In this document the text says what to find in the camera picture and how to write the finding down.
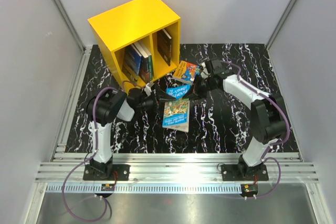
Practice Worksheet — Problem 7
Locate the slotted white cable duct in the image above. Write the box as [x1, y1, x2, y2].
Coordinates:
[46, 183, 242, 194]

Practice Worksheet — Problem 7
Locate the orange 130-storey treehouse book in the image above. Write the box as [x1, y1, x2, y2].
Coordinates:
[172, 61, 201, 84]

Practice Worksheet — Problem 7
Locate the blue Animal Farm book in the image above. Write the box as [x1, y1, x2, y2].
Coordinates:
[122, 44, 142, 83]

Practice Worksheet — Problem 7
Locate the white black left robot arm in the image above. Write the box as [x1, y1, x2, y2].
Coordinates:
[83, 84, 176, 181]

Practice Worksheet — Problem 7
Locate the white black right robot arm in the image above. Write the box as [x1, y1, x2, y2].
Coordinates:
[185, 59, 290, 181]

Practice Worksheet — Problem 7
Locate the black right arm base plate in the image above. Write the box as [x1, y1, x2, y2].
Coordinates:
[220, 163, 269, 182]

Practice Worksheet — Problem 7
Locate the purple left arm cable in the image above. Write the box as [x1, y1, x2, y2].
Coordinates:
[61, 80, 148, 221]

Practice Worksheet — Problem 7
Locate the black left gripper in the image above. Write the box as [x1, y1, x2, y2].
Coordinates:
[136, 85, 176, 117]

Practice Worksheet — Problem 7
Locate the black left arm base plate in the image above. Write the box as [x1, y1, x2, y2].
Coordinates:
[83, 164, 130, 181]

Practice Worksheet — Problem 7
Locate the yellow two-compartment shelf box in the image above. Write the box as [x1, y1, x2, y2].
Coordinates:
[88, 0, 181, 90]

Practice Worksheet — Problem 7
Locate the green 104-storey treehouse book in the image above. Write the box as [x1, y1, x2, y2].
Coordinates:
[139, 41, 154, 83]

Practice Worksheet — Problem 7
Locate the dark Tale of Two Cities book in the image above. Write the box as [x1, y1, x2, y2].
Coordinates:
[137, 41, 151, 83]

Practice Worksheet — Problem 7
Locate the aluminium frame rail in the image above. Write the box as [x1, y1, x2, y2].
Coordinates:
[36, 153, 318, 183]

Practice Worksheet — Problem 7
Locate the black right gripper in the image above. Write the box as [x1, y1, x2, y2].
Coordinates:
[183, 74, 215, 102]

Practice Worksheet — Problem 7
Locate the dark Three book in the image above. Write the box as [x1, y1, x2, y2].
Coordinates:
[156, 28, 172, 66]

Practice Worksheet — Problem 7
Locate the light blue treehouse book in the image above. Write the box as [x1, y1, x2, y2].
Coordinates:
[162, 84, 191, 133]

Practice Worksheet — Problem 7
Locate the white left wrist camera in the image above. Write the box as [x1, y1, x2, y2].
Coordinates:
[143, 82, 154, 96]

